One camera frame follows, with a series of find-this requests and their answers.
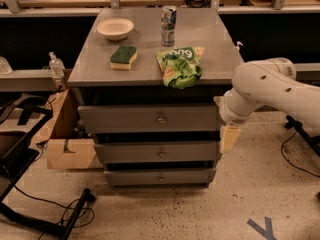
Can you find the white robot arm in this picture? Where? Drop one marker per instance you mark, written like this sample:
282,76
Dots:
273,83

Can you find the white bowl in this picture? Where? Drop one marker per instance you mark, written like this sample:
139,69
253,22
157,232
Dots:
115,29

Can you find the grey top drawer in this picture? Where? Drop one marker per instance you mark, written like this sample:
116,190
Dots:
149,118

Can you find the tall drink can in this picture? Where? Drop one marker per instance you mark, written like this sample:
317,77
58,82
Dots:
168,22

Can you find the grey drawer cabinet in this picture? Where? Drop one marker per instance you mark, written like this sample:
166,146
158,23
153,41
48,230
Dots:
96,83

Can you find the grey drawer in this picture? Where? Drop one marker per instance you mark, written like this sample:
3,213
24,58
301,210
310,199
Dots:
141,152
160,177
149,118

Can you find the clear pump bottle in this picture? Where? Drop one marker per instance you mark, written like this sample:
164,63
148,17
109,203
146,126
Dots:
56,65

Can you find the green chip bag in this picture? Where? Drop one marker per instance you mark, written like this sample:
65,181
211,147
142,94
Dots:
180,66

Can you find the black chair base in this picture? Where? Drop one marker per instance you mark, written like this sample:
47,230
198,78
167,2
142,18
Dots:
313,142

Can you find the black metal stand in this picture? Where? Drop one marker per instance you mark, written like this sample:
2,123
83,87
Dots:
15,158

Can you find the green yellow sponge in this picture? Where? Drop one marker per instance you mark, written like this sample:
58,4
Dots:
123,57

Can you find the grey bottom drawer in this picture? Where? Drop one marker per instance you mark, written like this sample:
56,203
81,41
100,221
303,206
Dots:
160,177

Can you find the cardboard box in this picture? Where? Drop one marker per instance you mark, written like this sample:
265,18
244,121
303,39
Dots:
65,148

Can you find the grey middle drawer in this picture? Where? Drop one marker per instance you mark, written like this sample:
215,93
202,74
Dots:
141,152

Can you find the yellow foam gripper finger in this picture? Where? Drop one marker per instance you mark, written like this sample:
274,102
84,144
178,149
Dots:
228,137

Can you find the small white pump bottle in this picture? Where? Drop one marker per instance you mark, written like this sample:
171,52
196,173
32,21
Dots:
239,45

